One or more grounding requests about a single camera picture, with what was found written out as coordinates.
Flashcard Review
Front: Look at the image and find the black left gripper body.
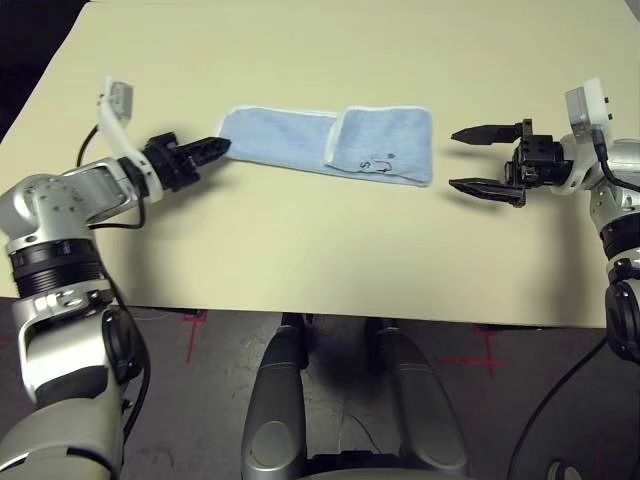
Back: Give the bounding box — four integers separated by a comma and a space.
141, 132, 202, 194

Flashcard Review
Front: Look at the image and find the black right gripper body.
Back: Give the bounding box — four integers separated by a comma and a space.
504, 118, 575, 190

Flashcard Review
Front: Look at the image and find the round grey floor object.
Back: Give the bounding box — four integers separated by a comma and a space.
547, 457, 584, 480

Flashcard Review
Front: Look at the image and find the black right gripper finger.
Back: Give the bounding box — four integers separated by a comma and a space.
447, 177, 527, 209
449, 124, 524, 147

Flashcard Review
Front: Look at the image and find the grey robot torso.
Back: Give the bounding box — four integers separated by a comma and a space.
299, 452, 469, 480

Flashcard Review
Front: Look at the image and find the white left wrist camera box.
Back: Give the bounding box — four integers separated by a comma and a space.
96, 74, 154, 174

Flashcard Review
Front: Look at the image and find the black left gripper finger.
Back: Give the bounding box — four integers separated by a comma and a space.
187, 135, 232, 158
192, 146, 229, 169

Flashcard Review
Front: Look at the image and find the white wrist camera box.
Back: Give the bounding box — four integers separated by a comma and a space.
564, 75, 615, 139
96, 74, 154, 174

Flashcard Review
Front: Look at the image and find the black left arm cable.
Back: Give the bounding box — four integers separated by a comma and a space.
76, 124, 151, 451

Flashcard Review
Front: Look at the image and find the light blue towel white trim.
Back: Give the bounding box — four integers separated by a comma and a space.
215, 103, 434, 189

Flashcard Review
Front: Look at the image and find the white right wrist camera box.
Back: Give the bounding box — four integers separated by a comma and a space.
564, 75, 615, 139

